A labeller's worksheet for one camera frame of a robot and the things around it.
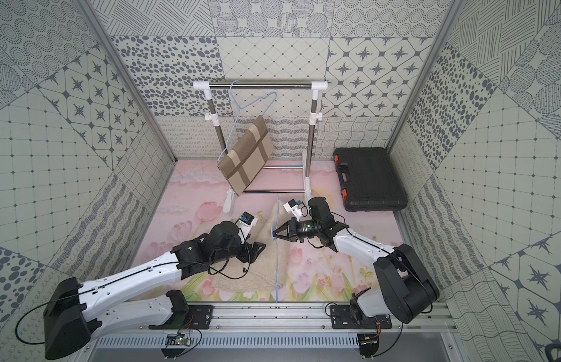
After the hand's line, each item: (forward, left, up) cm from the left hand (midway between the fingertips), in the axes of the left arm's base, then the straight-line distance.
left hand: (257, 232), depth 77 cm
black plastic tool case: (+33, -48, -10) cm, 59 cm away
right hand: (-1, -6, -1) cm, 6 cm away
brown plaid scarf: (+34, +5, +9) cm, 35 cm away
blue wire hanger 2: (-4, -7, -9) cm, 12 cm away
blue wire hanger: (+53, +13, +14) cm, 56 cm away
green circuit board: (-30, +24, -16) cm, 41 cm away
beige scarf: (-9, -4, -11) cm, 15 cm away
